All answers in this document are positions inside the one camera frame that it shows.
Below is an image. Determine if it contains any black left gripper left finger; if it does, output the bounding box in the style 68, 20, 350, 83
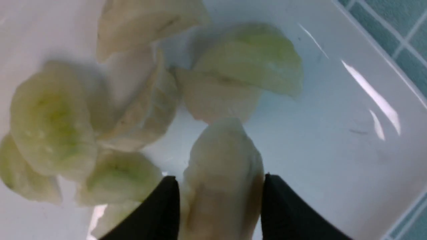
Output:
101, 176, 180, 240

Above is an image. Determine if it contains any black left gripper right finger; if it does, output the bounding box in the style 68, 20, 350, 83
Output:
261, 174, 351, 240

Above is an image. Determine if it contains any white dumpling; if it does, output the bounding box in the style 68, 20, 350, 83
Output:
96, 0, 210, 63
172, 67, 262, 124
97, 48, 180, 152
177, 118, 265, 240

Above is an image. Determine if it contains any white square plate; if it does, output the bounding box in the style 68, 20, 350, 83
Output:
1, 0, 426, 240

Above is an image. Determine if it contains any green dumpling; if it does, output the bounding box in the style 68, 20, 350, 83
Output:
10, 61, 98, 182
193, 22, 304, 98
0, 134, 63, 205
76, 149, 163, 206

